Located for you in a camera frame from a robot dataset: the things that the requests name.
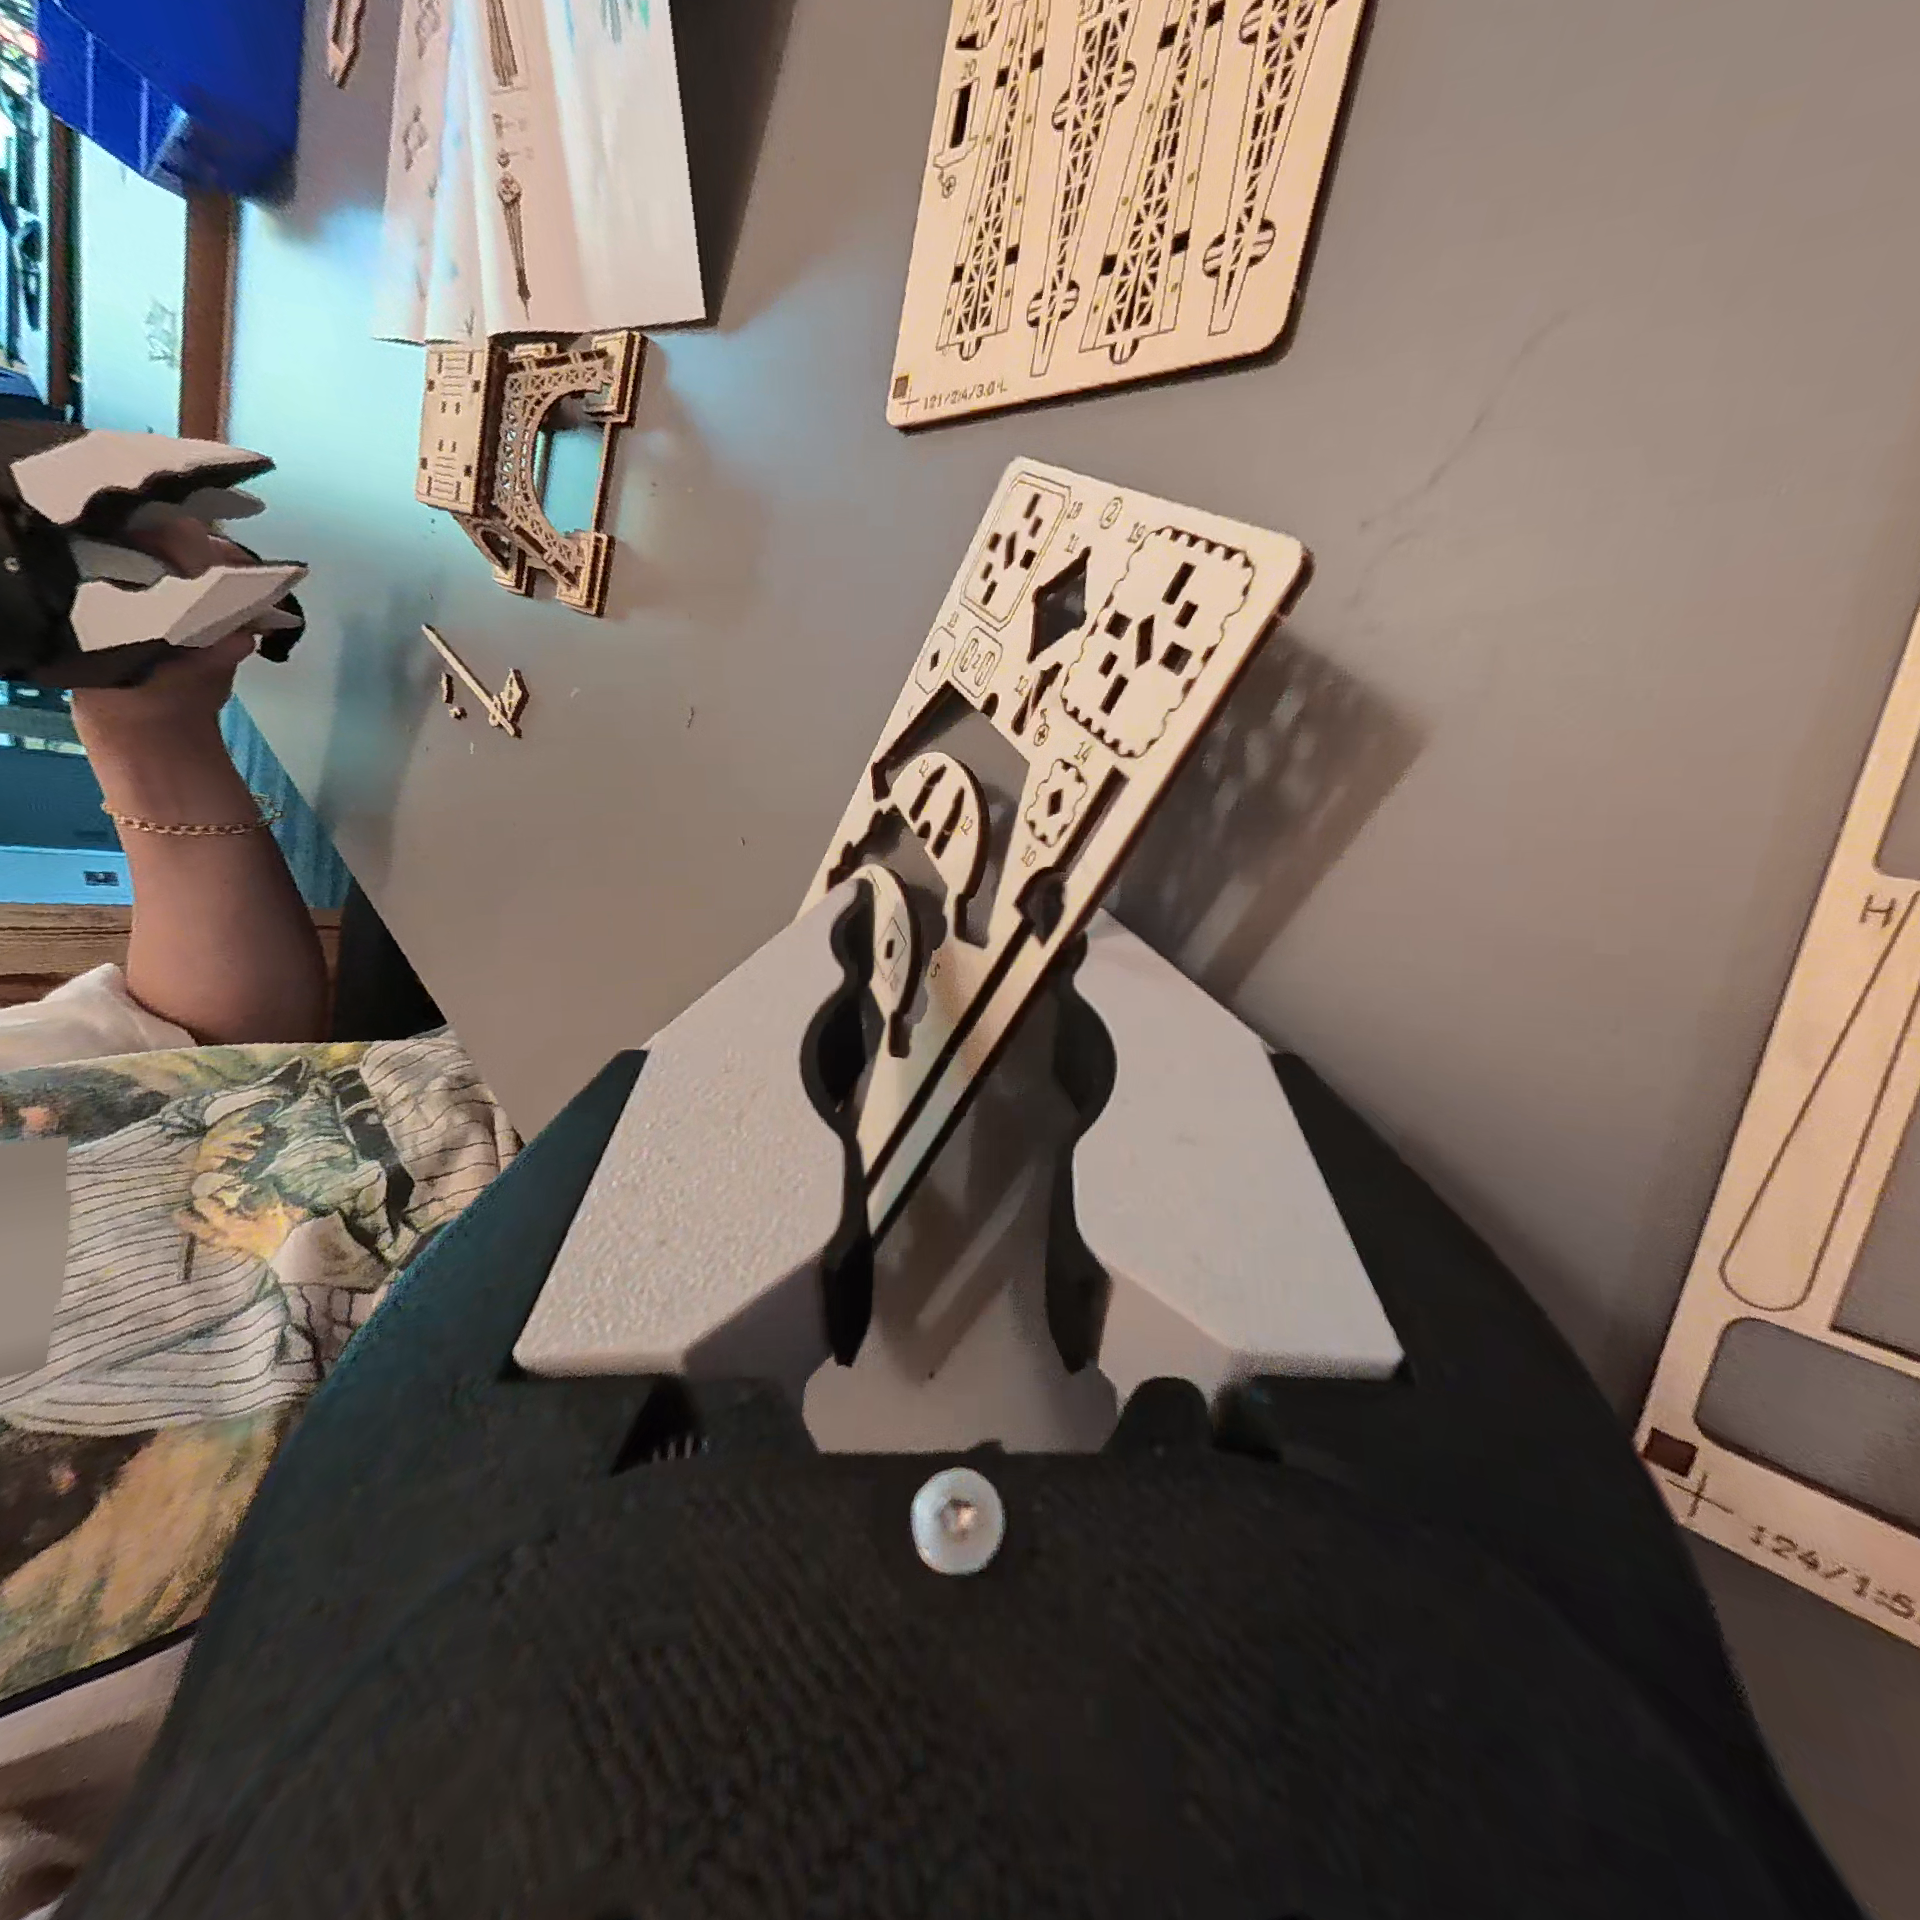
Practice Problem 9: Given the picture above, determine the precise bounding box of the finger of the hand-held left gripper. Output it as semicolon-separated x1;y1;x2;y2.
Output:
66;565;312;658
6;435;280;533

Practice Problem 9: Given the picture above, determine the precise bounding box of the gold chain bracelet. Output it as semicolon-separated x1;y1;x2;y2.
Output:
102;795;284;840

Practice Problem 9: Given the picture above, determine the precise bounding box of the person's printed shirt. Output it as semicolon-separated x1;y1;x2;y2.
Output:
0;960;528;1920

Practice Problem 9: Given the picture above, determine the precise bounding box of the emptied wooden parts sheet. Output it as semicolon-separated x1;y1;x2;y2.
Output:
1632;606;1920;1645

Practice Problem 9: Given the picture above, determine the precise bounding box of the wooden tower base model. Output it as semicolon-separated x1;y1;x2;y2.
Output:
415;330;651;620

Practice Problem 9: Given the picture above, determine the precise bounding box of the person's left forearm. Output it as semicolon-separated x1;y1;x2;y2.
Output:
113;824;337;1045

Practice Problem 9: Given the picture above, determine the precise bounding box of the brown wooden post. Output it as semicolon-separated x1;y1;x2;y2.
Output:
177;193;243;440

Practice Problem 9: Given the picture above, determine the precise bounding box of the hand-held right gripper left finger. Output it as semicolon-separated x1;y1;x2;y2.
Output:
513;884;875;1420

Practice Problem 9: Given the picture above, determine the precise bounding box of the person's left hand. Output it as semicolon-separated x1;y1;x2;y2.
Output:
66;643;265;816

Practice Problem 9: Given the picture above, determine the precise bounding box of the grey desk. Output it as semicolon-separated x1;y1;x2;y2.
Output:
225;0;1920;1920

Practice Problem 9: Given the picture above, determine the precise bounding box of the wooden lattice parts sheet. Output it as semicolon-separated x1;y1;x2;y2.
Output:
885;0;1374;435

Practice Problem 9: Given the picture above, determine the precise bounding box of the wooden plank bench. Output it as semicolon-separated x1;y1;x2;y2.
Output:
0;900;348;1011

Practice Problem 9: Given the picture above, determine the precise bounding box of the blue plastic bin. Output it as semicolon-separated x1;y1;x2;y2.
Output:
32;0;311;202

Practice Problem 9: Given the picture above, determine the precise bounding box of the white instruction sheet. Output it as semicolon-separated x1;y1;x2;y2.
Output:
372;0;709;344

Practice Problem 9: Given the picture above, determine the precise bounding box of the wooden puzzle parts sheet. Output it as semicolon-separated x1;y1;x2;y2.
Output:
794;456;1315;1248

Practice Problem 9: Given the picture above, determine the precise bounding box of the thin wooden strip piece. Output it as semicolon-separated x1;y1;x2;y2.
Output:
421;622;504;722

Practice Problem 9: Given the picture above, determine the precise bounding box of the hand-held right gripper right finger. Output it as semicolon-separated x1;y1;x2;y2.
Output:
1047;931;1408;1453

